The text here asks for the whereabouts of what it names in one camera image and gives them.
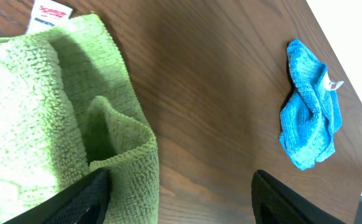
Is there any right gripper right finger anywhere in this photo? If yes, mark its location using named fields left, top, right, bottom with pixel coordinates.
left=251, top=170, right=344, bottom=224

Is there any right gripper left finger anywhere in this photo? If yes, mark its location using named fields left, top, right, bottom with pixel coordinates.
left=6, top=168, right=111, bottom=224

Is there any large green microfiber cloth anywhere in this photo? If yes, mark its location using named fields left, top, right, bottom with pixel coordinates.
left=0, top=14, right=160, bottom=223

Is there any blue crumpled cloth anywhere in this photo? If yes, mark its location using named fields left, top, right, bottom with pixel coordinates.
left=279, top=39, right=344, bottom=170

